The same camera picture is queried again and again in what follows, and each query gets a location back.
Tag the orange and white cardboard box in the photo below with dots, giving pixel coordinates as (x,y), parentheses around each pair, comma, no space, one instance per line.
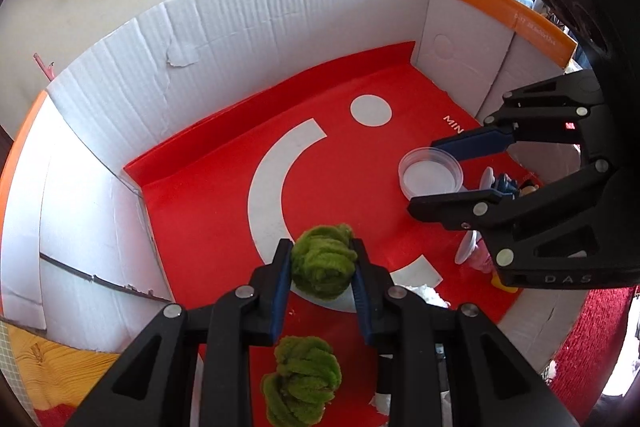
(225,57)

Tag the clear round plastic container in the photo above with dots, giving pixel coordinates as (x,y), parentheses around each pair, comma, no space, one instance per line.
(430,174)

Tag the pink plastic rod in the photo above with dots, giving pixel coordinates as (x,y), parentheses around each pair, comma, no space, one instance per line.
(45,67)

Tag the dark blue toy figure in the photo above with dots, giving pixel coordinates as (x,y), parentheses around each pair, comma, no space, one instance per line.
(502,184)

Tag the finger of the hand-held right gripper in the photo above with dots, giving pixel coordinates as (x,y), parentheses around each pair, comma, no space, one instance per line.
(475,142)
(450,212)

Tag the black and white sock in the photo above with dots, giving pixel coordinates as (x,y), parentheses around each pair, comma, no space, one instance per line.
(425,296)

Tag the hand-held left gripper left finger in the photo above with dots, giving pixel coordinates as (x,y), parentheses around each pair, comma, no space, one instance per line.
(282,292)

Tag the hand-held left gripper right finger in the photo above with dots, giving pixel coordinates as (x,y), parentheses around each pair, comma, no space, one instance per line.
(365,297)

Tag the yellow toy figure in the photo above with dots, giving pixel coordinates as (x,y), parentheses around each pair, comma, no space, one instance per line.
(502,284)

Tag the red woven mat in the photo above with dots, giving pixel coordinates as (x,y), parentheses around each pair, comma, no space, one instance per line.
(600,332)

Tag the green yarn ball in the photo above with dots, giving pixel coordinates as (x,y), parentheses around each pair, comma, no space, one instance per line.
(322,262)
(300,377)

